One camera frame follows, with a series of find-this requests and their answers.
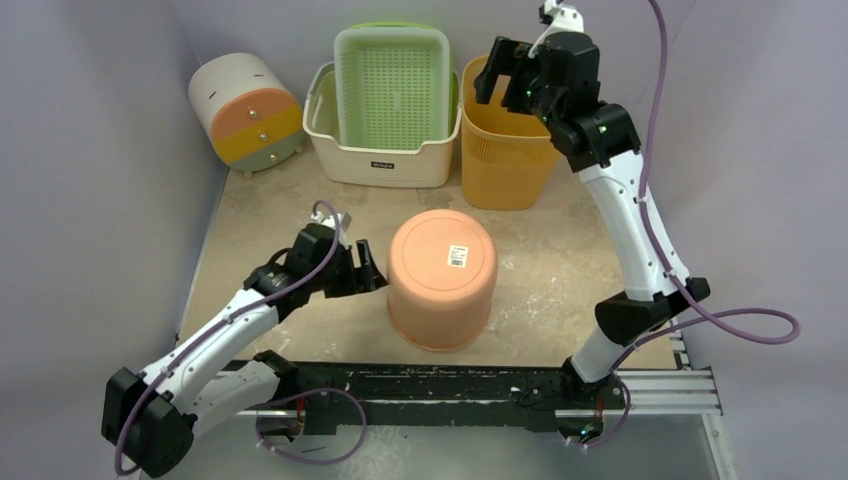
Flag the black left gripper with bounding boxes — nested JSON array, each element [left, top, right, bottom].
[[310, 240, 385, 299]]

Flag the yellow slatted laundry basket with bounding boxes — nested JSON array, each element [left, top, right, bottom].
[[461, 55, 561, 210]]

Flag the peach plastic bucket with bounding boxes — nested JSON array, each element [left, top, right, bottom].
[[387, 209, 498, 352]]

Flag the white perforated tray basket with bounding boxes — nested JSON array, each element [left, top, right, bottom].
[[334, 22, 452, 151]]

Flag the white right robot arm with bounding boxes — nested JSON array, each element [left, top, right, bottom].
[[473, 32, 710, 407]]

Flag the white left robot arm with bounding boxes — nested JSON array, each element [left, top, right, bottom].
[[101, 218, 388, 478]]

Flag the cream plastic storage basket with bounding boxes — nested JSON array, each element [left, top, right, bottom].
[[302, 62, 462, 188]]

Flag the round pastel drawer cabinet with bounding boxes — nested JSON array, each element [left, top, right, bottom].
[[187, 53, 304, 177]]

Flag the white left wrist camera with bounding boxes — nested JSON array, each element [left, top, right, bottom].
[[310, 201, 352, 233]]

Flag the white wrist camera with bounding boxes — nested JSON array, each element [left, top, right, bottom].
[[310, 201, 352, 233], [535, 0, 585, 45]]

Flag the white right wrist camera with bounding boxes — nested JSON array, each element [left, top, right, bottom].
[[535, 0, 585, 45]]

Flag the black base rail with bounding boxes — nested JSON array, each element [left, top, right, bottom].
[[218, 359, 627, 435]]

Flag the aluminium frame rails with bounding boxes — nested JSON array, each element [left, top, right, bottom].
[[219, 358, 721, 448]]

